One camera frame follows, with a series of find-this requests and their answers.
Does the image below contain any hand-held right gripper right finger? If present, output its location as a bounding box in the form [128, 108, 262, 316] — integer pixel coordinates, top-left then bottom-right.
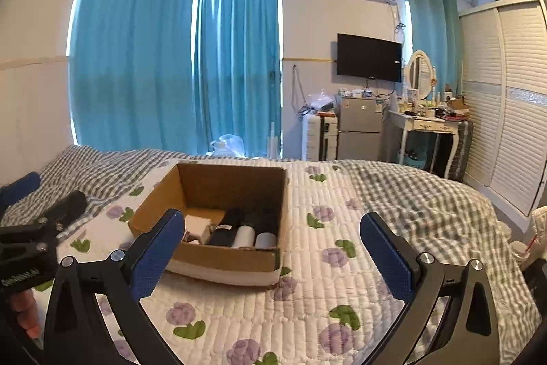
[360, 212, 501, 365]

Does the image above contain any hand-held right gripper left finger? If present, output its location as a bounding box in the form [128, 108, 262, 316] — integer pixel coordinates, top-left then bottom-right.
[43, 209, 185, 365]

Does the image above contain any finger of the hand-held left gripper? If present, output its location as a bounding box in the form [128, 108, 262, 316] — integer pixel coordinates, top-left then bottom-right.
[0, 172, 42, 208]
[0, 191, 87, 239]

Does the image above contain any white power bank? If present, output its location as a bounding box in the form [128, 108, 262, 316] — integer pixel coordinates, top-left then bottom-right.
[185, 214, 214, 244]

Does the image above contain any black power bank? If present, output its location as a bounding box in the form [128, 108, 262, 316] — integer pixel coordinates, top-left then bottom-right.
[209, 208, 242, 248]

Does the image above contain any white cylindrical bottle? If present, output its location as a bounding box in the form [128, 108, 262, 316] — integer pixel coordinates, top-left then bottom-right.
[233, 217, 257, 249]

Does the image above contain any white bottle with red cap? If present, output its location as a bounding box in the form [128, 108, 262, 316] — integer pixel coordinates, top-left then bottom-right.
[255, 222, 278, 251]

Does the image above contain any person's left hand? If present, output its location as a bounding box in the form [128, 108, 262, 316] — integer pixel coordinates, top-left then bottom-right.
[11, 290, 42, 339]

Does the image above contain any grey checked blanket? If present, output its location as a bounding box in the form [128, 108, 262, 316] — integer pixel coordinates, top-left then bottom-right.
[0, 145, 531, 365]

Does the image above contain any white floral quilt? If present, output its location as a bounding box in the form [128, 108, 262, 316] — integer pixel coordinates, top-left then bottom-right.
[34, 157, 428, 365]

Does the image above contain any blue basket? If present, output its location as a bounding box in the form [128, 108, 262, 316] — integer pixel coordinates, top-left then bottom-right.
[402, 149, 428, 169]

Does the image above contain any white plastic bag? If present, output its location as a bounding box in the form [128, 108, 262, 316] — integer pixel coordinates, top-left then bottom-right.
[209, 134, 245, 155]

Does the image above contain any grey suitcase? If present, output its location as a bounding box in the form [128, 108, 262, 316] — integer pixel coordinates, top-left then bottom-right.
[451, 121, 474, 183]

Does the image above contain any silver small fridge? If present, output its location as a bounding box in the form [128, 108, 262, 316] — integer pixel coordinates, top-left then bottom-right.
[337, 95, 382, 160]

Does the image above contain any white dressing table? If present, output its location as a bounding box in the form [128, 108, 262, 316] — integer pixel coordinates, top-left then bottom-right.
[388, 108, 466, 180]

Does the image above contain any drink cup with straw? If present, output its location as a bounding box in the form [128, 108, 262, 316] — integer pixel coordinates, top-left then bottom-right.
[510, 234, 537, 263]

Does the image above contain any white suitcase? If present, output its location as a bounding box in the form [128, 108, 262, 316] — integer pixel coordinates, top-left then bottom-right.
[302, 113, 340, 161]

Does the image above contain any white padded jacket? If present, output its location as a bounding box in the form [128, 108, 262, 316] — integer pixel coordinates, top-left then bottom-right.
[530, 206, 547, 259]

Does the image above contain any clear plastic bag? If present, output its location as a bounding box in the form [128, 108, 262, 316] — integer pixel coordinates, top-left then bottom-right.
[305, 89, 338, 113]

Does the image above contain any wide blue curtain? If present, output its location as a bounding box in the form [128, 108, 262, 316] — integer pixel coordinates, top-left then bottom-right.
[68, 0, 201, 152]

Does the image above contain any white oval mirror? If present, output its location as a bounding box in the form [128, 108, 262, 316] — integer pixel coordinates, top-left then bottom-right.
[405, 50, 437, 101]

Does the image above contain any white louvred wardrobe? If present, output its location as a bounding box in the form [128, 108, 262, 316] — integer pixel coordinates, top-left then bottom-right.
[458, 0, 547, 216]

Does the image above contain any narrow blue curtain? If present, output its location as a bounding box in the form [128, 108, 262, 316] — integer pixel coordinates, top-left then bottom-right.
[399, 0, 464, 101]

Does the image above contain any black wall cable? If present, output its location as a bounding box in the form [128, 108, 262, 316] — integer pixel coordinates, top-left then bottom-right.
[292, 63, 312, 115]

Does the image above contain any black wall television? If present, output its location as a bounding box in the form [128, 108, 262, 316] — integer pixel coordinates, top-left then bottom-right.
[336, 33, 403, 82]

